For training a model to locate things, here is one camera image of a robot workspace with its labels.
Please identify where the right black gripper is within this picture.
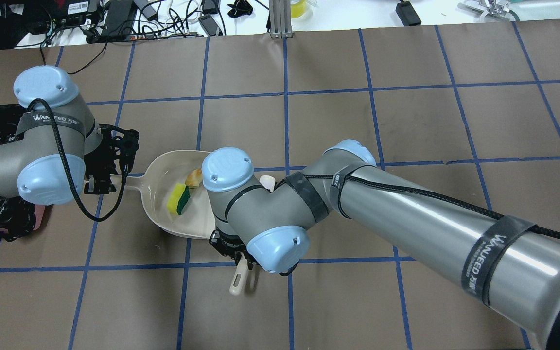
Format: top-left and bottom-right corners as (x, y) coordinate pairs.
(209, 228), (258, 270)

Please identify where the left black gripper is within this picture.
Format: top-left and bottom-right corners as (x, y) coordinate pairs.
(84, 124), (140, 195)

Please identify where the beige hand brush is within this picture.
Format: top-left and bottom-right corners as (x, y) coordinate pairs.
(229, 175), (276, 296)

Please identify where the beige plastic dustpan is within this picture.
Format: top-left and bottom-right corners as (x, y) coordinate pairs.
(125, 149), (216, 240)

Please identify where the yellow green sponge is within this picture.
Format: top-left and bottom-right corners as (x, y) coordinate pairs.
(165, 182), (191, 215)

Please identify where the toy croissant bread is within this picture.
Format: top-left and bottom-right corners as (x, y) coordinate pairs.
(184, 168), (204, 189)

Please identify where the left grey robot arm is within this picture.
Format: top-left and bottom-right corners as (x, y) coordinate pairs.
(0, 66), (140, 207)

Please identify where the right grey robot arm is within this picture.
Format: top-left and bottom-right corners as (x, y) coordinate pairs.
(201, 140), (560, 350)

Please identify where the yellow tape roll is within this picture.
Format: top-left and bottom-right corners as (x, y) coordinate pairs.
(290, 0), (308, 18)

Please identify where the black power adapter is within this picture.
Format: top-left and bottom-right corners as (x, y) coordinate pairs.
(395, 0), (422, 27)

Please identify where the aluminium frame post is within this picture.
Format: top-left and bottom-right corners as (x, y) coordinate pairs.
(269, 0), (294, 38)

